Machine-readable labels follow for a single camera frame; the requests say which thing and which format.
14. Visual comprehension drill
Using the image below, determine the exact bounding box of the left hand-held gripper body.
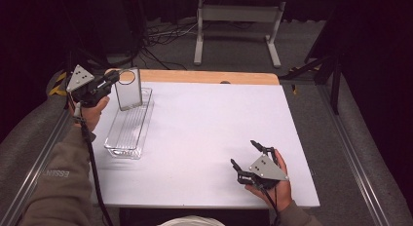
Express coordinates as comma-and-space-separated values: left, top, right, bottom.
66, 63, 112, 109

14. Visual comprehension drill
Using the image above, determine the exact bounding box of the yellow and black tape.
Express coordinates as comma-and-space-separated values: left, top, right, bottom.
48, 71, 68, 97

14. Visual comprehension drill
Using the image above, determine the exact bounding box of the hand-held gripper cable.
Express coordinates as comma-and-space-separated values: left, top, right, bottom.
76, 102, 115, 226
259, 186, 282, 226

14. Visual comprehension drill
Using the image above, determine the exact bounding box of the person's left hand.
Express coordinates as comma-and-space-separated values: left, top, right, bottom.
68, 95, 111, 133

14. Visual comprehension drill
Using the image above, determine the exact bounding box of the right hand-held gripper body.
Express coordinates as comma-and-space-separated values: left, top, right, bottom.
237, 147, 290, 191

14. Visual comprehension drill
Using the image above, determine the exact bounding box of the white table cover sheet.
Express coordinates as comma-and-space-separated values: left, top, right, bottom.
89, 81, 321, 209

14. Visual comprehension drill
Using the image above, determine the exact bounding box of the left hand-held gripper cable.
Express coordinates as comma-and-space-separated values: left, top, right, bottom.
76, 102, 115, 226

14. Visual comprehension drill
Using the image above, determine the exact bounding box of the right hand-held gripper cable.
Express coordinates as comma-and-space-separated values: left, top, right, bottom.
259, 186, 282, 226

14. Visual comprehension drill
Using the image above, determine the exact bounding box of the bundle of floor cables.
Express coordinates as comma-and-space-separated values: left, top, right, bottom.
139, 18, 200, 71

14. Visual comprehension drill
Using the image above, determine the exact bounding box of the black equipment stand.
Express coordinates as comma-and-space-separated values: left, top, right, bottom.
279, 1, 346, 115

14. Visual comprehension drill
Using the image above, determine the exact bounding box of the grey metal stand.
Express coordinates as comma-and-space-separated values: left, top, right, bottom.
193, 0, 287, 69

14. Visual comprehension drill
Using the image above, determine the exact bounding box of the person's right hand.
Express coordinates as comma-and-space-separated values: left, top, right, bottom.
244, 149, 293, 212

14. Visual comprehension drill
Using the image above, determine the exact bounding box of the aluminium floor rail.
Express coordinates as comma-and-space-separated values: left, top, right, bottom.
319, 86, 393, 226
0, 108, 74, 226

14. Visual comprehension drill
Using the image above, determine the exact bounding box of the clear plastic tray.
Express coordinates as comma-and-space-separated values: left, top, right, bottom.
103, 87, 154, 161

